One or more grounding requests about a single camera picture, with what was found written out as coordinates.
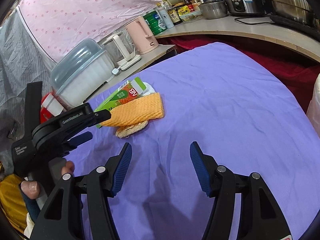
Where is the white lined trash bin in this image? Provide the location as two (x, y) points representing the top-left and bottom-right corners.
(306, 74), (320, 137)

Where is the white canister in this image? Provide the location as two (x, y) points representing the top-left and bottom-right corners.
(43, 94), (65, 116)

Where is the round beige scrub pad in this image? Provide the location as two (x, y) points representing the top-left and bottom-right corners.
(116, 120), (149, 138)

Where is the dish rack with grey lid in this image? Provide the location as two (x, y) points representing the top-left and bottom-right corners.
(50, 38), (114, 108)

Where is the white power plug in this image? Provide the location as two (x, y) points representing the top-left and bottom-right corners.
(112, 68), (120, 75)

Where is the green wasabi box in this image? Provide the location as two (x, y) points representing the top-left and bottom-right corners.
(95, 77), (147, 112)

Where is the purple tablecloth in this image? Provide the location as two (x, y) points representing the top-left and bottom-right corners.
(65, 42), (320, 240)

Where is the orange waffle dishcloth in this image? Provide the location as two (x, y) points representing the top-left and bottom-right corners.
(99, 93), (164, 127)

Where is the white crumpled tissue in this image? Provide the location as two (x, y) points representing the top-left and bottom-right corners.
(142, 82), (156, 96)

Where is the white glass kettle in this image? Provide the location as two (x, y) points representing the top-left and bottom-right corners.
(102, 32), (141, 71)

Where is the pink electric kettle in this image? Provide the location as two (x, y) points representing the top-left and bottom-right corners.
(125, 16), (159, 55)

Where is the green white can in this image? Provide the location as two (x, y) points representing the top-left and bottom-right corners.
(143, 10), (167, 35)

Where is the white bottle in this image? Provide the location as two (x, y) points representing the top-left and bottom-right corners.
(157, 3), (174, 29)

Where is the dark soy sauce bottle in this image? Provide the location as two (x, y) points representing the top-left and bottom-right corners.
(163, 0), (182, 25)

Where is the yellow seasoning packet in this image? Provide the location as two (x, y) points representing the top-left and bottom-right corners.
(177, 5), (192, 16)

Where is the small steel pot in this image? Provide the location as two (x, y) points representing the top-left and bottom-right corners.
(199, 0), (228, 20)

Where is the large steel steamer pot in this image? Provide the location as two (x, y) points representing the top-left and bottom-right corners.
(271, 0), (314, 25)

